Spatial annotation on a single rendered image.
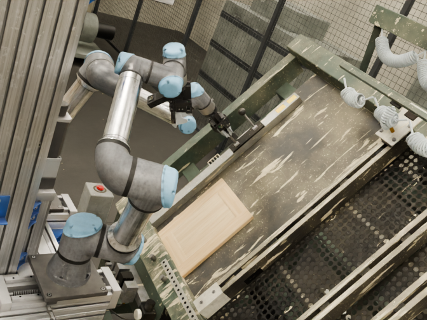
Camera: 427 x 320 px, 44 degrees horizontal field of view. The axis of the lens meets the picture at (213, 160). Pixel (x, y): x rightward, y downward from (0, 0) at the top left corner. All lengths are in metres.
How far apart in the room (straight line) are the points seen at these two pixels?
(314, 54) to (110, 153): 1.47
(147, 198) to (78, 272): 0.51
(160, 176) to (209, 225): 1.00
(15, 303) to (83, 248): 0.28
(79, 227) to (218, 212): 0.84
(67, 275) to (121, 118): 0.61
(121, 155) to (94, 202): 1.21
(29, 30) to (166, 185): 0.57
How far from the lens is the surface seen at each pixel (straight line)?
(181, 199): 2.59
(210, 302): 2.17
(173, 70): 1.71
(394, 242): 1.97
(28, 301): 1.91
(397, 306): 1.88
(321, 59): 2.63
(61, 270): 1.88
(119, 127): 1.53
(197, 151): 2.77
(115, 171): 1.44
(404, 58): 2.84
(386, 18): 3.02
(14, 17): 1.57
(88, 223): 1.81
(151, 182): 1.45
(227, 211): 2.41
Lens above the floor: 2.26
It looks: 23 degrees down
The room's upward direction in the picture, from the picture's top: 22 degrees clockwise
